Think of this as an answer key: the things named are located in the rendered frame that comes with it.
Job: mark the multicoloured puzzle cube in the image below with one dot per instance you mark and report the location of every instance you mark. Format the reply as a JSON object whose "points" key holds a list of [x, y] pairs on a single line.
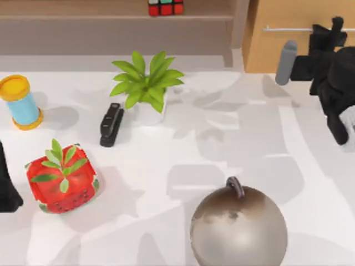
{"points": [[166, 8]]}

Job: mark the wooden cupboard door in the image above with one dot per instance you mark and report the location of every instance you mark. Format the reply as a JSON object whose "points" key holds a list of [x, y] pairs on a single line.
{"points": [[277, 16]]}

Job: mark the black stapler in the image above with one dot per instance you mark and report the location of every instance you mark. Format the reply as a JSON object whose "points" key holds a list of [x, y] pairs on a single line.
{"points": [[111, 124]]}

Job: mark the green plant in white pot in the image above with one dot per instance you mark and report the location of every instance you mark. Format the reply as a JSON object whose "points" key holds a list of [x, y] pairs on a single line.
{"points": [[147, 83]]}

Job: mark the blue can with yellow lids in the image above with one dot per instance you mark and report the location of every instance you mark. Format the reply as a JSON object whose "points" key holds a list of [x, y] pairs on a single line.
{"points": [[23, 105]]}

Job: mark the wooden open shelves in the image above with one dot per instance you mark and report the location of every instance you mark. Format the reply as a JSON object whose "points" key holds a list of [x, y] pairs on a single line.
{"points": [[83, 30]]}

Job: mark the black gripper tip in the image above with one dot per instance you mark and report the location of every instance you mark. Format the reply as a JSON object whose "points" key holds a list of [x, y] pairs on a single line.
{"points": [[7, 188]]}

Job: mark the red watermelon pot with plant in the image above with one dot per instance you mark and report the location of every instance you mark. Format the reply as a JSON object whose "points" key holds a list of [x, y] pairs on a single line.
{"points": [[62, 183]]}

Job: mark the pale grey rounded box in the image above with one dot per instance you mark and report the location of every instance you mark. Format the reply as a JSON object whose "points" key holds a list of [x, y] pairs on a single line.
{"points": [[285, 63]]}

